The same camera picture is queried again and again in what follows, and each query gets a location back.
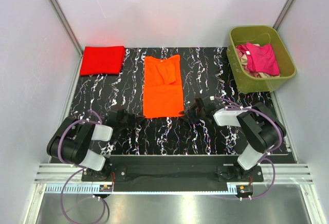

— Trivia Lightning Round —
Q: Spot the orange t shirt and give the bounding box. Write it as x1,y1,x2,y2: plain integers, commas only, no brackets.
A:
143,55,184,118

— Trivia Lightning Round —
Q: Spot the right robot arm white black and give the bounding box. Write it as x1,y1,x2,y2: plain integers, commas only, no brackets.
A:
179,96,286,180

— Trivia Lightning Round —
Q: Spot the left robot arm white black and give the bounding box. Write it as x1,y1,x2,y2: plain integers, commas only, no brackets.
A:
46,109,145,178

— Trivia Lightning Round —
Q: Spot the olive green plastic bin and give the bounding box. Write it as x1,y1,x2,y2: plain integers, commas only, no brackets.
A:
227,25,297,94

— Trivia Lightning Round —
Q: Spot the red folded t shirt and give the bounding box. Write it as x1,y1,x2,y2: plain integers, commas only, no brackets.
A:
80,46,125,76

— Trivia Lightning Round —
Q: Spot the pink t shirt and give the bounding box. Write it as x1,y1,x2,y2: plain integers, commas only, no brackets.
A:
236,42,281,77

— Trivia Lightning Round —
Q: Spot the white slotted cable duct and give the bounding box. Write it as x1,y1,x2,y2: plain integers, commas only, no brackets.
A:
45,183,237,195

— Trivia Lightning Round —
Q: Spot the left corner aluminium post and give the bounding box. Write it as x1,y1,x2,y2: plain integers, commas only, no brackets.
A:
37,0,83,57

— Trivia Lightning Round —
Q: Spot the corner aluminium post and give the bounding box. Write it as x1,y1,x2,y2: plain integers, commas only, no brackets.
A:
37,0,83,57
273,0,296,31

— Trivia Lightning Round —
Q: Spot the right corner aluminium post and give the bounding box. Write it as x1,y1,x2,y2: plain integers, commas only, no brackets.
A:
273,0,296,31

